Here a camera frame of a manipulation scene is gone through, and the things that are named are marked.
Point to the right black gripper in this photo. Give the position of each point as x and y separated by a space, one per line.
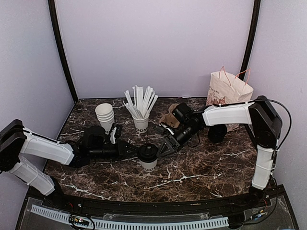
169 144

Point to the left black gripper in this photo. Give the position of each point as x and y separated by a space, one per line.
122 150

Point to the black plastic cup lid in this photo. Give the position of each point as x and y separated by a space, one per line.
147 152

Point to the white paper coffee cup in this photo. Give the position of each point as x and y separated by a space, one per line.
149 166

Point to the brown pulp cup carrier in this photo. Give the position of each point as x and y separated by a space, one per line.
169 119

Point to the white printed paper bag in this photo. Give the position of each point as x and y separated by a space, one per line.
227 88

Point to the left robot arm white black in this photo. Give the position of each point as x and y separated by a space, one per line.
16 141

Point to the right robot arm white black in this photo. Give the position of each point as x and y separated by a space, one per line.
259 114

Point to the white cup holding straws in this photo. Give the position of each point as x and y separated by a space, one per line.
141 125

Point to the bundle of white wrapped straws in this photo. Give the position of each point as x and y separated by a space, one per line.
141 102

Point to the stack of white paper cups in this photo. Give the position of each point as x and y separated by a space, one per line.
105 115

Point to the stack of black lids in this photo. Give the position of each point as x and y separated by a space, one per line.
217 133

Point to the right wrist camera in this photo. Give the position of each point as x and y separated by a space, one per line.
163 129

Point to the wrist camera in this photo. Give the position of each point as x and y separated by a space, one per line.
115 132
163 129

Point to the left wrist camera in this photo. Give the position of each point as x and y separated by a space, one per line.
115 132

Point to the white slotted cable duct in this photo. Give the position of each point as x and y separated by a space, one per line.
124 222

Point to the left black frame post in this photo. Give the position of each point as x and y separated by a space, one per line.
60 48

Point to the black frame post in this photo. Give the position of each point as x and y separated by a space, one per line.
251 34
60 48

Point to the right black frame post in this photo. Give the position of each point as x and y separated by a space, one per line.
251 34

